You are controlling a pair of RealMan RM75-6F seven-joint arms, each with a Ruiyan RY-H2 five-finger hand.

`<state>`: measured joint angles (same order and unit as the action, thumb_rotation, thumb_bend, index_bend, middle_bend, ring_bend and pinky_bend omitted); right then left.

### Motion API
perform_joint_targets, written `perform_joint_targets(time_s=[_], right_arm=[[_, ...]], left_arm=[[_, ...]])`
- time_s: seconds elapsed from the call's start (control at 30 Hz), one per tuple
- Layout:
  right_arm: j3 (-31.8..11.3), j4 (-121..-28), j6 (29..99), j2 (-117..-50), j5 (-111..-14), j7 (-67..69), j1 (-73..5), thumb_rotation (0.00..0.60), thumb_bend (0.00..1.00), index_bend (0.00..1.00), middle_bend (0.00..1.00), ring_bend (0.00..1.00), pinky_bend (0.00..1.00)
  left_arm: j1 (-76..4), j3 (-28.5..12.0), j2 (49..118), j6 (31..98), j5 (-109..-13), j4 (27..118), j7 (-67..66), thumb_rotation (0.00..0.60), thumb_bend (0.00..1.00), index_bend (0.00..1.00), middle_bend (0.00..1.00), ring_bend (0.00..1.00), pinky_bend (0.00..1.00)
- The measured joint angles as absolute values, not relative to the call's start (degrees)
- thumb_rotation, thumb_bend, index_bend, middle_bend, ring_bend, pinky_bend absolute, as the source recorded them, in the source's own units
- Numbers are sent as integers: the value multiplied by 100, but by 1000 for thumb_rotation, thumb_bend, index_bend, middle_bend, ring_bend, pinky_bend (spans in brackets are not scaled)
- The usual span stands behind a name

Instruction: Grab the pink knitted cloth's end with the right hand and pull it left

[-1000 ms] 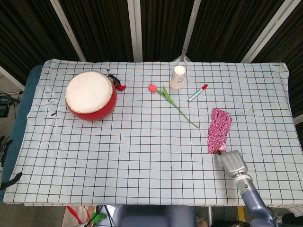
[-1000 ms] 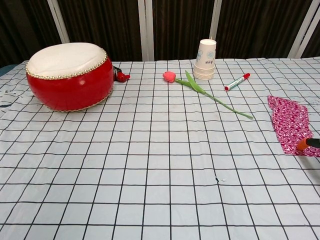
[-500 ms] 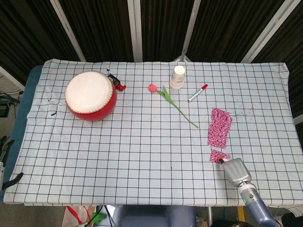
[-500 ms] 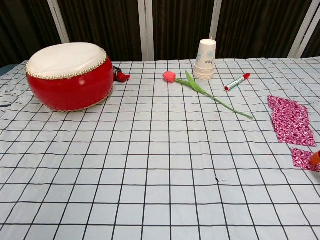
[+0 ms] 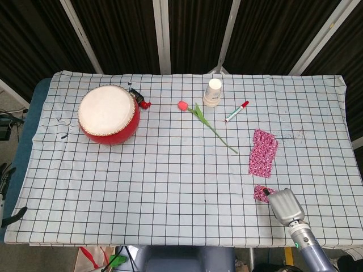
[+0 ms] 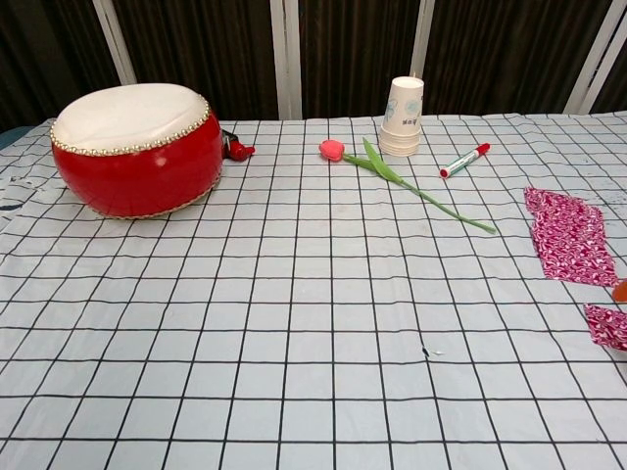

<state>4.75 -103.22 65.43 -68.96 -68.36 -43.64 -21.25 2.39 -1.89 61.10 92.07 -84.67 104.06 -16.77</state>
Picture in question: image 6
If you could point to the red and white marker pen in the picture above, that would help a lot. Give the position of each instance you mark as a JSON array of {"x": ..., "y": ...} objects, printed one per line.
[{"x": 463, "y": 163}]

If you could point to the white black grid tablecloth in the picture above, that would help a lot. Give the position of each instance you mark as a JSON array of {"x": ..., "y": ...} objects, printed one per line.
[{"x": 294, "y": 318}]

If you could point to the nested white paper cup stack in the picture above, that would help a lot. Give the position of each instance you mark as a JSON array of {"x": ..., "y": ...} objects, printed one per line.
[{"x": 399, "y": 143}]

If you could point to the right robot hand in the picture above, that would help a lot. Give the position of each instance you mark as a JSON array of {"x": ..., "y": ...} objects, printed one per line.
[{"x": 622, "y": 291}]

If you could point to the pink artificial tulip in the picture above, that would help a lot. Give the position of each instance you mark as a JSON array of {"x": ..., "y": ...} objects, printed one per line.
[{"x": 374, "y": 164}]

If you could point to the white printed paper cup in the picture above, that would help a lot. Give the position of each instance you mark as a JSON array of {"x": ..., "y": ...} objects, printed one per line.
[{"x": 405, "y": 105}]

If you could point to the red drum with white head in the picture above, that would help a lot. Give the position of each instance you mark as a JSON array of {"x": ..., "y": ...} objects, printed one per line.
[{"x": 137, "y": 166}]

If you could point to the white frame post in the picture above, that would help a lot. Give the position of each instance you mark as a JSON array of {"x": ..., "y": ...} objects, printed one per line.
[
  {"x": 113, "y": 41},
  {"x": 425, "y": 36},
  {"x": 285, "y": 59},
  {"x": 595, "y": 59}
]

